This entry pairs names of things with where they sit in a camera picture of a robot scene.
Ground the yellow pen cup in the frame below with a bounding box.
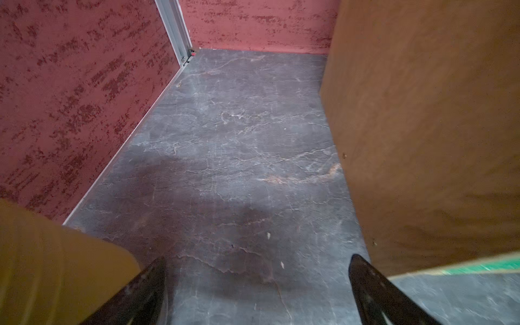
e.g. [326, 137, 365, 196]
[1, 200, 141, 324]

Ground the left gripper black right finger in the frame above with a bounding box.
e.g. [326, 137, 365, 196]
[349, 254, 440, 325]

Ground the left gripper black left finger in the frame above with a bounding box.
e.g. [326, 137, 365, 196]
[82, 257, 168, 324]

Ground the wooden three-tier shelf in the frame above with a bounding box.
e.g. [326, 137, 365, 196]
[320, 1, 519, 276]

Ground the bright green sponge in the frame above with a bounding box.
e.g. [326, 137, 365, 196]
[441, 258, 519, 275]

